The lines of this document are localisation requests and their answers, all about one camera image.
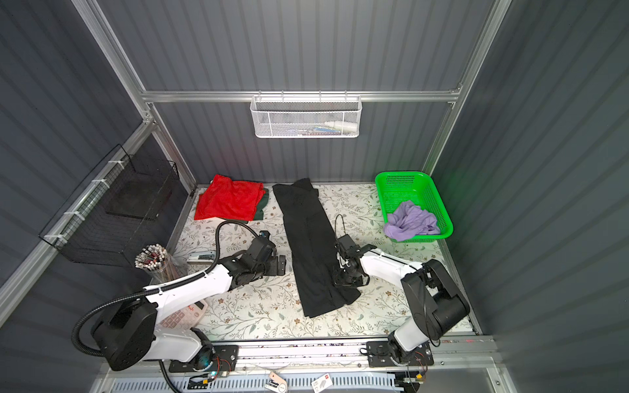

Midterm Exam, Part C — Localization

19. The black t shirt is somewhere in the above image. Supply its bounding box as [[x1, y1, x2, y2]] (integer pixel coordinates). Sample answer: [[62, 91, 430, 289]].
[[273, 178, 361, 318]]

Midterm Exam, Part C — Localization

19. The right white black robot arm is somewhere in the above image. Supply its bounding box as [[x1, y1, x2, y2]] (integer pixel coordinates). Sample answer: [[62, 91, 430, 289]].
[[334, 234, 470, 367]]

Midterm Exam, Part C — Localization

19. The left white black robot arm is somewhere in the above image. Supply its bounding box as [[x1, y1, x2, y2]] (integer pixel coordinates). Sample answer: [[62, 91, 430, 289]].
[[91, 231, 287, 371]]

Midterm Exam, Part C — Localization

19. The dark green folded t shirt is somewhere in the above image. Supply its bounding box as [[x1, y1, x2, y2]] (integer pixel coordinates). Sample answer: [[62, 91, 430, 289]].
[[252, 188, 270, 221]]

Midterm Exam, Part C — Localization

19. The floral table mat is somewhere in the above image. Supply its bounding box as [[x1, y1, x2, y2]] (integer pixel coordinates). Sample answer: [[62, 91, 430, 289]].
[[167, 183, 451, 342]]

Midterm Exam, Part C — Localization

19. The grey stapler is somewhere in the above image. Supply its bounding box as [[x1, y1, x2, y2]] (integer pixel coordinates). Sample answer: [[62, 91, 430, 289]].
[[187, 250, 216, 265]]

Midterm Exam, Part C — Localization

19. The red folded t shirt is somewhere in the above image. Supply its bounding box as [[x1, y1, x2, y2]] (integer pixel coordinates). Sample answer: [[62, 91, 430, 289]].
[[194, 175, 266, 222]]

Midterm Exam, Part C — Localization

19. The purple t shirt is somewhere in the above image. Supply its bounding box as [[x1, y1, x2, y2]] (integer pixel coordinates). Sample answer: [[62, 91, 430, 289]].
[[383, 201, 441, 242]]

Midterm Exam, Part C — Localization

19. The pink white remote pad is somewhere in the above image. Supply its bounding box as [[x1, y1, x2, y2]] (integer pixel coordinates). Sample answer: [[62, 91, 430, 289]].
[[160, 300, 207, 329]]

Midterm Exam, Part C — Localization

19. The green plastic basket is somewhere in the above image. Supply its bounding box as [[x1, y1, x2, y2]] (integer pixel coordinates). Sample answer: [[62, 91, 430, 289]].
[[375, 171, 454, 242]]

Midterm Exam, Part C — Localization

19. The cup of pens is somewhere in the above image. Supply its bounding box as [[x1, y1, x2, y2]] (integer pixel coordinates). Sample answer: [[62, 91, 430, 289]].
[[134, 244, 173, 283]]

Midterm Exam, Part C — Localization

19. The white tag card right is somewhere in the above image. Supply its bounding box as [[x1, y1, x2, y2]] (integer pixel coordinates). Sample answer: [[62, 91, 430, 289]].
[[311, 373, 334, 393]]

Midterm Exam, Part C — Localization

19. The white tag card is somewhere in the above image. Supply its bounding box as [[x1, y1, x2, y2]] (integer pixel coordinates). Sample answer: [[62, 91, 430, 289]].
[[264, 372, 288, 393], [311, 373, 334, 393]]

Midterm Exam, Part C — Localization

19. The white tag card left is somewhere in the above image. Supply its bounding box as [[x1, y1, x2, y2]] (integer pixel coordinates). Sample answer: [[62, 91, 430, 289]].
[[264, 372, 288, 393]]

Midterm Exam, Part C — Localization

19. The white spray bottle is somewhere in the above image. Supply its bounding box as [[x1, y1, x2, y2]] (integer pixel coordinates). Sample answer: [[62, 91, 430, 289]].
[[324, 121, 359, 134]]

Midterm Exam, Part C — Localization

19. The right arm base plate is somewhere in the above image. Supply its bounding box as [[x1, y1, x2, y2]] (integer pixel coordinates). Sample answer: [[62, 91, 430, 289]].
[[359, 340, 434, 368]]

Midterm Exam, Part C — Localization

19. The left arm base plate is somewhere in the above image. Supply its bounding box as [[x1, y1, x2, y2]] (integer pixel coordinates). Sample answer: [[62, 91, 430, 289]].
[[168, 345, 239, 373]]

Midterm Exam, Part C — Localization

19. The aluminium front rail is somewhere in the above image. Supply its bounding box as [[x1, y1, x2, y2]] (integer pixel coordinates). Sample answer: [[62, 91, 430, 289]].
[[100, 337, 497, 374]]

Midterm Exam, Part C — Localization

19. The white wire mesh basket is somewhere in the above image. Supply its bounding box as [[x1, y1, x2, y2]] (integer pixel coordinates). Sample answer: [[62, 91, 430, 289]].
[[250, 94, 363, 139]]

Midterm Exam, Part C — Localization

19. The black wire basket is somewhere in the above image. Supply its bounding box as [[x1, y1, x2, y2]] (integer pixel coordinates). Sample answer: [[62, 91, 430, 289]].
[[39, 138, 188, 268]]

